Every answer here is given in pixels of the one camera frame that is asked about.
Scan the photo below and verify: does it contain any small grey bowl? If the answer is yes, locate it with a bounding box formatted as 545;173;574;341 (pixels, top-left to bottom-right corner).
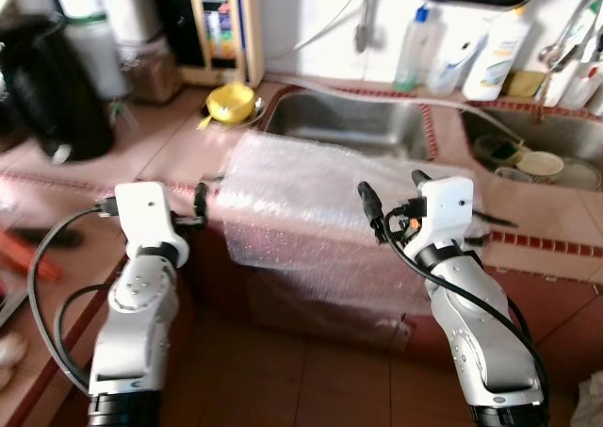
493;165;533;185

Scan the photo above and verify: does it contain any chrome faucet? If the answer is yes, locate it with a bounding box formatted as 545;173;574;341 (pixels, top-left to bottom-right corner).
537;0;603;107

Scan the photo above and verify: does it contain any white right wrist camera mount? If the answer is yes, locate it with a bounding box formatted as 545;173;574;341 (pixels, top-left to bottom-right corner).
415;177;475;251

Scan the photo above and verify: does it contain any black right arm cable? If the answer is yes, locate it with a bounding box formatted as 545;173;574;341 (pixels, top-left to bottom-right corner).
358;182;552;419

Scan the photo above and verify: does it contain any clear bubble wrap sheet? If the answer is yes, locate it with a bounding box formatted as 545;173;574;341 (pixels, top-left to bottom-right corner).
215;130;493;322

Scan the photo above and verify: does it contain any steel sink basin with dishes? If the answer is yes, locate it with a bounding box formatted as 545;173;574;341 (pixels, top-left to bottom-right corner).
460;107;603;194

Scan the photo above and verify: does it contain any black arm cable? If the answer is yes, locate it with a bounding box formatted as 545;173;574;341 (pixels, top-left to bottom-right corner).
26;198;119;395
358;182;552;419

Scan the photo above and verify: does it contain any white cord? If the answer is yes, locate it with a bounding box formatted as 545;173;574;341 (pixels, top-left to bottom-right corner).
292;0;392;53

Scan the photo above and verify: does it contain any yellow sponge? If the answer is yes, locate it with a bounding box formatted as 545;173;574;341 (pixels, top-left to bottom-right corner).
502;69;547;98

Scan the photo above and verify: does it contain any white bottle with green cap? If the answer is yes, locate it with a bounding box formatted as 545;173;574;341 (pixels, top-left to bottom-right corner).
61;10;130;103

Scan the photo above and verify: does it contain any glass jar with brown contents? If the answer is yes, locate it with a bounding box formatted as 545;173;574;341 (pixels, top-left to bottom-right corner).
121;41;185;105

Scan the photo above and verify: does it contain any small white bottle blue label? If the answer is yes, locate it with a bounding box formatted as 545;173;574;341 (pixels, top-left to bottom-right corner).
433;33;489;95

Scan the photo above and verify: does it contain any clear bottle with blue cap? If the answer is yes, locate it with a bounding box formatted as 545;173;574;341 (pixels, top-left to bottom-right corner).
393;3;444;93

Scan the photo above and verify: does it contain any white bottle with red print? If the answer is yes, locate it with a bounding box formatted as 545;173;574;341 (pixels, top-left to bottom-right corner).
556;59;603;109

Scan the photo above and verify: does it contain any beige water ionizer appliance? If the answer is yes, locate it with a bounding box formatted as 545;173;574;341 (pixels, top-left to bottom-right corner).
151;0;267;89

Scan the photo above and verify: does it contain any black kettle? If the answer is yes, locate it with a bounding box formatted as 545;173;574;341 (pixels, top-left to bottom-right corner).
0;17;116;164

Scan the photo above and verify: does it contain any white bowl with brown rim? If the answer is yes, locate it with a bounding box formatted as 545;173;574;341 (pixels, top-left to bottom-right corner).
515;150;566;185

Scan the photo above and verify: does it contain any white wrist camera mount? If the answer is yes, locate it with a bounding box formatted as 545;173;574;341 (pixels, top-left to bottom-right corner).
113;182;189;263
415;177;475;251

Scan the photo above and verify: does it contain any white cloth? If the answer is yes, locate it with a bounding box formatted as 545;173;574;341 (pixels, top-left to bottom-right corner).
570;370;603;427

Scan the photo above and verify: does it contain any large white detergent bottle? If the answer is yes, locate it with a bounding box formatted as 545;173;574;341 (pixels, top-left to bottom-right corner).
462;6;534;103

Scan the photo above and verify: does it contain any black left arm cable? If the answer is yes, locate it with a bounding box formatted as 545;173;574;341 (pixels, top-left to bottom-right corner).
26;198;119;395

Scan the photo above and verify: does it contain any grey plate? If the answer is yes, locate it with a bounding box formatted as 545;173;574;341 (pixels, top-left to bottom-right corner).
556;158;603;192

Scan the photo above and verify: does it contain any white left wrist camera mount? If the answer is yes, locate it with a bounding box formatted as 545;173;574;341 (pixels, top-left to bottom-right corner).
113;182;189;263

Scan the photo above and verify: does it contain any empty steel sink basin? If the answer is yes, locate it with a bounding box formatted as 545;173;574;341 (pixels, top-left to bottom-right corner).
256;88;436;162

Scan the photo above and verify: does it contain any red object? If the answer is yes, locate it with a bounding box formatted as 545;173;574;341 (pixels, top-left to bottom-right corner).
0;229;65;283

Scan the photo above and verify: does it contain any yellow bowl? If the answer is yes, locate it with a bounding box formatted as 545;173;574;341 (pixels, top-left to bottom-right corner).
205;83;257;124

